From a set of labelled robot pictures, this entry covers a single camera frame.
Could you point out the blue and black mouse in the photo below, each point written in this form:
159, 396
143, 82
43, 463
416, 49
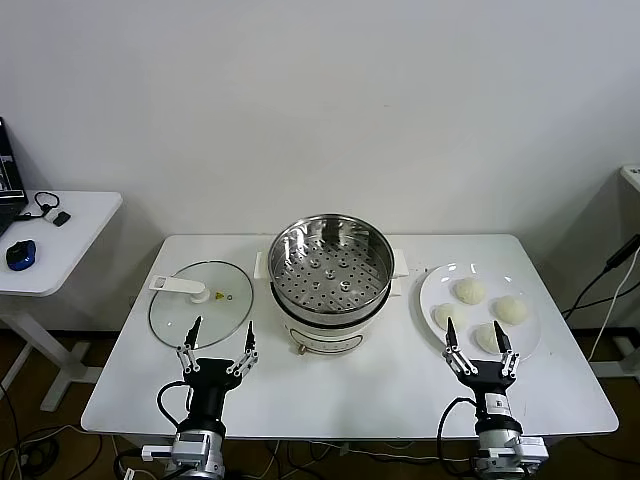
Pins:
21, 254

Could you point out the white steamed baozi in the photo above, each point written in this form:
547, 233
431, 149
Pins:
441, 315
511, 310
484, 337
469, 291

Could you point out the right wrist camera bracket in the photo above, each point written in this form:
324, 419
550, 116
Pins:
532, 445

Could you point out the white side table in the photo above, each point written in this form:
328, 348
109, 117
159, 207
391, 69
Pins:
85, 250

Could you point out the black monitor screen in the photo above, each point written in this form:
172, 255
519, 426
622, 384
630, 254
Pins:
9, 165

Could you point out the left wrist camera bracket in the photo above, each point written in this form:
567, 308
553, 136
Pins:
150, 452

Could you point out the stainless steel steamer pot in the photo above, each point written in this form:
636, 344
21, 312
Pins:
325, 334

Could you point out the small black device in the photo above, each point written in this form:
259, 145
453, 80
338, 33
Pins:
62, 219

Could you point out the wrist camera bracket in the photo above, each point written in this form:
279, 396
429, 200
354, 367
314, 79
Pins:
532, 445
150, 452

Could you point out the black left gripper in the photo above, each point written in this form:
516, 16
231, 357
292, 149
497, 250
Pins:
210, 372

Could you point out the white desk with foot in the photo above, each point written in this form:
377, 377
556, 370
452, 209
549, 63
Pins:
632, 175

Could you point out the small white dongle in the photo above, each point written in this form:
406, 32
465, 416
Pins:
48, 215

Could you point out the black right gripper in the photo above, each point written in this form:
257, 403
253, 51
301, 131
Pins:
492, 375

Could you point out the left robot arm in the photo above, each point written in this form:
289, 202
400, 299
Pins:
200, 450

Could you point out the white oval plate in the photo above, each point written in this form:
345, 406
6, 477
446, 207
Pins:
530, 330

